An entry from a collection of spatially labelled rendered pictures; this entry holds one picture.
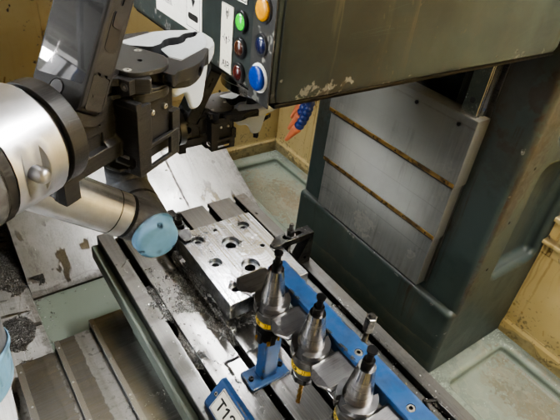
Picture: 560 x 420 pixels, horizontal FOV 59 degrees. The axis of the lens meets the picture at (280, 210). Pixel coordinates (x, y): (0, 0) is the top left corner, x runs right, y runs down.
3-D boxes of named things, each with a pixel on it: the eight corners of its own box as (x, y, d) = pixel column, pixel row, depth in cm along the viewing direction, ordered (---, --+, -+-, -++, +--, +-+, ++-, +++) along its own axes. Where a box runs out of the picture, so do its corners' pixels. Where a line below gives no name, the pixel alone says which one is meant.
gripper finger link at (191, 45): (206, 87, 50) (149, 118, 43) (207, 27, 47) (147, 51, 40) (233, 95, 49) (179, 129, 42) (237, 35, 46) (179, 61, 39)
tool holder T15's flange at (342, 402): (382, 417, 72) (387, 407, 70) (346, 430, 70) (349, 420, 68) (361, 381, 76) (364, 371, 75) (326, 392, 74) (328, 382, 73)
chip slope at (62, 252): (47, 337, 146) (31, 273, 130) (0, 216, 188) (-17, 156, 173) (291, 247, 191) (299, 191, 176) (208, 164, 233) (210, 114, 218)
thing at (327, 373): (324, 397, 73) (325, 394, 72) (302, 371, 76) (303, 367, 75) (359, 377, 76) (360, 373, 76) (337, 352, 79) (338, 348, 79)
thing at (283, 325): (282, 344, 79) (282, 342, 79) (263, 322, 83) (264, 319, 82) (316, 327, 83) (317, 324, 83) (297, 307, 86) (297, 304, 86)
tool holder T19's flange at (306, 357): (336, 354, 80) (338, 344, 79) (310, 374, 76) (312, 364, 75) (307, 330, 83) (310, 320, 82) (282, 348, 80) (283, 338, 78)
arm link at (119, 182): (120, 236, 90) (113, 186, 83) (104, 202, 97) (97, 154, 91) (162, 225, 93) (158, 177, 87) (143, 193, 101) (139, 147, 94)
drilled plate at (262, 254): (229, 319, 117) (230, 305, 114) (176, 248, 135) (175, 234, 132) (305, 286, 129) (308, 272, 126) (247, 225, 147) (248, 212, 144)
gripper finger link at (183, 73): (177, 58, 44) (110, 87, 37) (177, 38, 43) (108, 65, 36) (222, 72, 43) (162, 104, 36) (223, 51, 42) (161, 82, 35)
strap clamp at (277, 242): (272, 276, 137) (277, 233, 128) (265, 268, 139) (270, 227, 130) (309, 261, 143) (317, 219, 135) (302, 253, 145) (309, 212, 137)
